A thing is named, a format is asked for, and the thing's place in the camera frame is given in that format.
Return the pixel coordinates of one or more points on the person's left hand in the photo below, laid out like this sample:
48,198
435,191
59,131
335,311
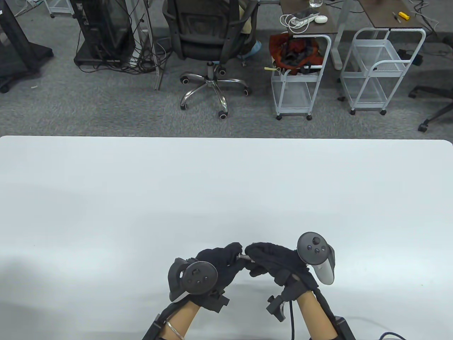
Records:
226,264

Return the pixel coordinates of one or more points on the grey handheld controller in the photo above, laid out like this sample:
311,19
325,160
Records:
315,251

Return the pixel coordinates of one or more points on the black power adapter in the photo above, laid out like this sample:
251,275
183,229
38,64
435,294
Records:
410,56

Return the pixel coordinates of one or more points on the person's right hand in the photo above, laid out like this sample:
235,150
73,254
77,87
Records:
276,262

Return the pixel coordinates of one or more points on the white power strip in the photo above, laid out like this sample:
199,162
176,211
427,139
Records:
304,17

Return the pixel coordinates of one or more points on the black wheeled monitor stand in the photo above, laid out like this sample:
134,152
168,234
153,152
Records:
14,46

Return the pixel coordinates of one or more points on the black computer tower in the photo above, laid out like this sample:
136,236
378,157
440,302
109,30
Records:
106,28

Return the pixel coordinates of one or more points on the white computer mouse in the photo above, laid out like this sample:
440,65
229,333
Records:
320,19

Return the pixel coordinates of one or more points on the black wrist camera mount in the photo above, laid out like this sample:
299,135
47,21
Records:
281,301
217,301

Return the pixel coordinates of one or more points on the person's right forearm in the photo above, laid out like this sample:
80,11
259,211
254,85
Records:
316,318

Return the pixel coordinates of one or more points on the red and black bag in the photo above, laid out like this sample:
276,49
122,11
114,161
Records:
283,46

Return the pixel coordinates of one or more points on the clear drinking glass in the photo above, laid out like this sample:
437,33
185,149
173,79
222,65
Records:
316,3

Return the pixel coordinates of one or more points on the brown top desk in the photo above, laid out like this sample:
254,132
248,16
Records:
331,26
384,17

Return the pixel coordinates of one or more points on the black mesh office chair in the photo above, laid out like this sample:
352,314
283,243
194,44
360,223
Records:
205,32

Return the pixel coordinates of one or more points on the aluminium rig frame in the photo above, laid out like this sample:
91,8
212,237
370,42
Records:
153,42

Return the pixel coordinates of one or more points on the yellow tool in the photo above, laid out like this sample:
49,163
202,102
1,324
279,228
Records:
403,15

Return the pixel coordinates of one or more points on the black office chair base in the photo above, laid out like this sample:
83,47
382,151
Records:
435,92

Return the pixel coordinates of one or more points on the small screwdriver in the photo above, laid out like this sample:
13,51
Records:
396,17

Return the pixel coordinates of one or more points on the silver hex head screw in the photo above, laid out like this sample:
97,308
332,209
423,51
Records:
244,257

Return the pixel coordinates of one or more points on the black wrist sensor pack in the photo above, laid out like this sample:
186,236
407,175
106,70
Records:
345,329
154,329

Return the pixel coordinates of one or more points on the person's left forearm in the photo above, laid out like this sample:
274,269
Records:
182,318

